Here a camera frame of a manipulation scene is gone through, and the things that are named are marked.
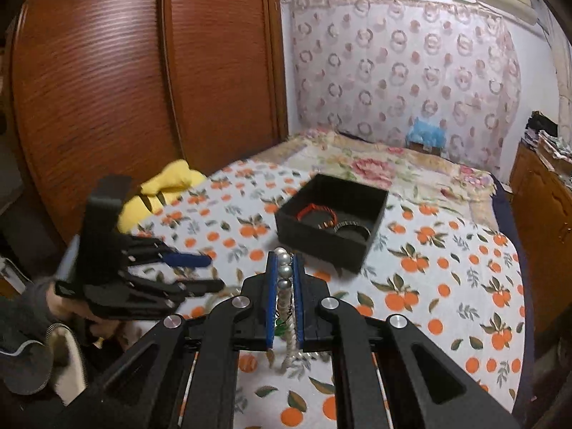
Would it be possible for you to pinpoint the red cord bracelet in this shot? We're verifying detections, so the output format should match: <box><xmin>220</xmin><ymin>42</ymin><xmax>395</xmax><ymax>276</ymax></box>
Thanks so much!
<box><xmin>297</xmin><ymin>203</ymin><xmax>336</xmax><ymax>223</ymax></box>

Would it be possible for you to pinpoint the pile of clothes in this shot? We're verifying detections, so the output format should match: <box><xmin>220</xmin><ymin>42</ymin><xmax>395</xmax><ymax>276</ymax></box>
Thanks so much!
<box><xmin>526</xmin><ymin>109</ymin><xmax>572</xmax><ymax>164</ymax></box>

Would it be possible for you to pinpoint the orange fruit print bedsheet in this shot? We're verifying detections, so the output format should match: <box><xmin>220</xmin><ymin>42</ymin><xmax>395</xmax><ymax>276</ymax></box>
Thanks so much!
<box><xmin>129</xmin><ymin>160</ymin><xmax>527</xmax><ymax>429</ymax></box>

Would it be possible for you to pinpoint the blue plastic bag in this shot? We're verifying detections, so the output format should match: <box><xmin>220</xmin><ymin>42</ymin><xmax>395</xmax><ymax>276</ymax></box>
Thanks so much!
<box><xmin>406</xmin><ymin>117</ymin><xmax>448</xmax><ymax>151</ymax></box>

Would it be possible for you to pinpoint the floral blanket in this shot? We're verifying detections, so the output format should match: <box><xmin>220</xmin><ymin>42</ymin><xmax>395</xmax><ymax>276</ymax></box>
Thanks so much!
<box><xmin>248</xmin><ymin>127</ymin><xmax>498</xmax><ymax>217</ymax></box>

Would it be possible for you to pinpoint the black square box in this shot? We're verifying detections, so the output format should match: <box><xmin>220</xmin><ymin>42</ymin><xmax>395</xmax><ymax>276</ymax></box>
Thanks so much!
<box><xmin>274</xmin><ymin>173</ymin><xmax>389</xmax><ymax>273</ymax></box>

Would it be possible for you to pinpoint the patterned lace curtain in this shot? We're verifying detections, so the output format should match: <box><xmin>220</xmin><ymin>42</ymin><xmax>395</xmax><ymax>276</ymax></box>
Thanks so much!
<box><xmin>290</xmin><ymin>0</ymin><xmax>523</xmax><ymax>176</ymax></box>

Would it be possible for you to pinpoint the yellow cloth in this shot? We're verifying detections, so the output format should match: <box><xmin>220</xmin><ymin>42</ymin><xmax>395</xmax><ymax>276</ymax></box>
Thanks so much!
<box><xmin>117</xmin><ymin>159</ymin><xmax>207</xmax><ymax>234</ymax></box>

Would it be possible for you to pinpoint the grey and white jacket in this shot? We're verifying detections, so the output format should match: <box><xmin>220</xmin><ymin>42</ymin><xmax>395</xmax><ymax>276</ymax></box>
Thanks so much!
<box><xmin>44</xmin><ymin>324</ymin><xmax>91</xmax><ymax>406</ymax></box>

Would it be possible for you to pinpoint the wooden cabinet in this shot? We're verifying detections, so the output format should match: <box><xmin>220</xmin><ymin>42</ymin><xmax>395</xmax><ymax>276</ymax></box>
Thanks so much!
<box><xmin>508</xmin><ymin>140</ymin><xmax>572</xmax><ymax>336</ymax></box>

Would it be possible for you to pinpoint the wooden wardrobe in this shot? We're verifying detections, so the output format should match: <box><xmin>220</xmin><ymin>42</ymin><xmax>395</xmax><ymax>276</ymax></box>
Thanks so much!
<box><xmin>8</xmin><ymin>0</ymin><xmax>289</xmax><ymax>243</ymax></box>

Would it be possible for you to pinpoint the pearl necklace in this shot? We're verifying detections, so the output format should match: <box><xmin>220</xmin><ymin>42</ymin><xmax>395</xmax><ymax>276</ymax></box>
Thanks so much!
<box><xmin>272</xmin><ymin>247</ymin><xmax>305</xmax><ymax>373</ymax></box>

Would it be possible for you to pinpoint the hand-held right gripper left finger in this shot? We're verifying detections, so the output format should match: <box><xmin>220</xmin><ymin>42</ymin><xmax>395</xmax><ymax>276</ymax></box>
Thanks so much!
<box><xmin>67</xmin><ymin>252</ymin><xmax>275</xmax><ymax>429</ymax></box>

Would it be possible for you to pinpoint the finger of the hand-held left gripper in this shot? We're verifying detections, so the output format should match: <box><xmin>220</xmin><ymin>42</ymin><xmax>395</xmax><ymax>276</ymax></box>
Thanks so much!
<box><xmin>127</xmin><ymin>272</ymin><xmax>225</xmax><ymax>307</ymax></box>
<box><xmin>118</xmin><ymin>232</ymin><xmax>213</xmax><ymax>274</ymax></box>

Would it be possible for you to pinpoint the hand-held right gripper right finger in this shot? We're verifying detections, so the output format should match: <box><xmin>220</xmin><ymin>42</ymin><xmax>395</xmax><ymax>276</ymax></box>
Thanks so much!
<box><xmin>294</xmin><ymin>254</ymin><xmax>523</xmax><ymax>429</ymax></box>

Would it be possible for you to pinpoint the black bead bracelet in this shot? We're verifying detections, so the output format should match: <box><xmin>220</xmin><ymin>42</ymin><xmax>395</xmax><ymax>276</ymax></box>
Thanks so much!
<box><xmin>335</xmin><ymin>221</ymin><xmax>372</xmax><ymax>243</ymax></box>

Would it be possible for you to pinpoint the person's left hand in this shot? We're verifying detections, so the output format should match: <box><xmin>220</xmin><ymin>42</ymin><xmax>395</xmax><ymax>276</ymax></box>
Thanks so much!
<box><xmin>46</xmin><ymin>282</ymin><xmax>119</xmax><ymax>341</ymax></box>

